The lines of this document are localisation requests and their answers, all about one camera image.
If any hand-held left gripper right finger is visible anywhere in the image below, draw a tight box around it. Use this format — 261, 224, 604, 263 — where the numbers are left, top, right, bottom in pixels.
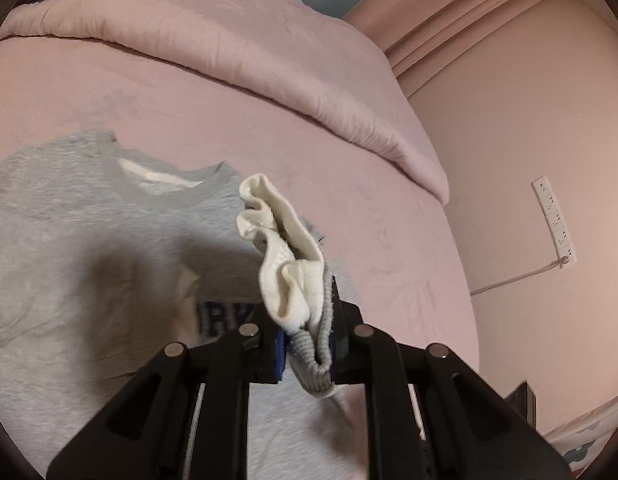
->
329, 280, 572, 480

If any white power strip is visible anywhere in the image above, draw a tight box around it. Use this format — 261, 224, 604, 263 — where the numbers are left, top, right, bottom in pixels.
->
531, 176, 578, 270

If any white power cable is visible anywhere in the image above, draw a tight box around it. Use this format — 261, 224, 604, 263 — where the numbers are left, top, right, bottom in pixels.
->
470, 257, 570, 297

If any white garment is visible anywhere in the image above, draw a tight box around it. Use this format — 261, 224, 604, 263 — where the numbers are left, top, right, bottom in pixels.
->
0, 37, 482, 480

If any dark box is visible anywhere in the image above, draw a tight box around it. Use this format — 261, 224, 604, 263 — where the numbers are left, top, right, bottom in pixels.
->
504, 381, 538, 433

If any patterned cloth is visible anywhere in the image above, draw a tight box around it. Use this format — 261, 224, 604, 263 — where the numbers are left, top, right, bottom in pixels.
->
544, 400, 618, 476

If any white and grey sock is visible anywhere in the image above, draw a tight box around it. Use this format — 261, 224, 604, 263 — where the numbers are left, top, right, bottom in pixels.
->
236, 172, 340, 401

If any grey sweatshirt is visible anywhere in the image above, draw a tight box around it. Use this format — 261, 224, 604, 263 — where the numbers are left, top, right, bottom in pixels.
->
0, 130, 370, 480

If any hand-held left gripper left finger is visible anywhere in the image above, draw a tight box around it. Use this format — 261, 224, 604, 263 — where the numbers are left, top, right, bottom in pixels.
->
45, 302, 290, 480

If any pink duvet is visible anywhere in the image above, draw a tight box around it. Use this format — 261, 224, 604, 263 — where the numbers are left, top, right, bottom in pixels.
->
0, 0, 450, 206

